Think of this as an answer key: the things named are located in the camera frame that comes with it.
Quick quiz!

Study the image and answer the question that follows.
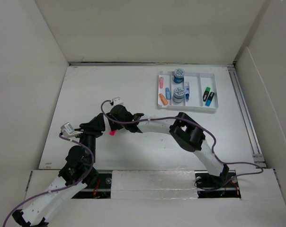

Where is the purple cable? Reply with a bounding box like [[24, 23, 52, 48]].
[[100, 99, 265, 190], [2, 132, 96, 227]]

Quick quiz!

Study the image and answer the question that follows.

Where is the blue correction tape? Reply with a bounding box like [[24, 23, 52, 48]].
[[165, 87, 171, 100]]

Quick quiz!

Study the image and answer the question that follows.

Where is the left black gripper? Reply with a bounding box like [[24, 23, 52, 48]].
[[73, 113, 105, 163]]

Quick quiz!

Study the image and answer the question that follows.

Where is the white blue glue pen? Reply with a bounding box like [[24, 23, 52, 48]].
[[184, 81, 190, 102]]

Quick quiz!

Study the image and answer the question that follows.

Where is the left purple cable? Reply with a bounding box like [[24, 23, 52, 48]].
[[2, 132, 96, 227]]

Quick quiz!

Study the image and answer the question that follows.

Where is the pink highlighter marker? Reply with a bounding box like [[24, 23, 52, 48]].
[[109, 131, 116, 136]]

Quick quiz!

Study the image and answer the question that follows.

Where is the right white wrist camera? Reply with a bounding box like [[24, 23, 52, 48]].
[[109, 97, 123, 106]]

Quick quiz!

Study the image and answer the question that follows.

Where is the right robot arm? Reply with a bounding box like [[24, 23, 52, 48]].
[[106, 105, 229, 186]]

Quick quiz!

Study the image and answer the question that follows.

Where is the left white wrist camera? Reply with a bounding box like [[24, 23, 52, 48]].
[[61, 122, 82, 138]]

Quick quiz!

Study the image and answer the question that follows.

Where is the blue highlighter marker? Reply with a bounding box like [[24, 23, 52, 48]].
[[205, 92, 215, 106]]

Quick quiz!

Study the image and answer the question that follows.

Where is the aluminium rail right side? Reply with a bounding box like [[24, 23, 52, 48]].
[[228, 66, 267, 168]]

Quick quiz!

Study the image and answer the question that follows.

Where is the pink correction tape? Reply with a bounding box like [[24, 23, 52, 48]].
[[159, 77, 164, 89]]

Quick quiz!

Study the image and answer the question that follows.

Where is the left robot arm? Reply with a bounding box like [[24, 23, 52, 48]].
[[11, 113, 105, 227]]

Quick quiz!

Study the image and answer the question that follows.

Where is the white plastic organizer tray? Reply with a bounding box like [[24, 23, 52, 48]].
[[158, 69, 219, 113]]

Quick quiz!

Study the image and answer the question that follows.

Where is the blue putty jar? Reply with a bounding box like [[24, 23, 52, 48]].
[[173, 68, 185, 84], [172, 87, 185, 103]]

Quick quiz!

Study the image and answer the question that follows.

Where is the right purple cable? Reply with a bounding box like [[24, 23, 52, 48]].
[[100, 99, 265, 190]]

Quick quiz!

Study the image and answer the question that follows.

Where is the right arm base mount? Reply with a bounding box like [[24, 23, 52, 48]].
[[194, 171, 241, 199]]

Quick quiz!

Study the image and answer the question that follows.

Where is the orange correction tape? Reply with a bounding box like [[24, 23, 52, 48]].
[[159, 93, 168, 106]]

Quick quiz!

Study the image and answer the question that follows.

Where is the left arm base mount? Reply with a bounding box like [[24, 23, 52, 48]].
[[73, 170, 112, 199]]

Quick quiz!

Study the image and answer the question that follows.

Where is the green highlighter marker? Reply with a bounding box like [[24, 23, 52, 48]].
[[202, 87, 211, 102]]

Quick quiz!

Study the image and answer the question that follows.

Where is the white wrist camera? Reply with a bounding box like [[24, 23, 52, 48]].
[[109, 97, 123, 106], [61, 122, 82, 138]]

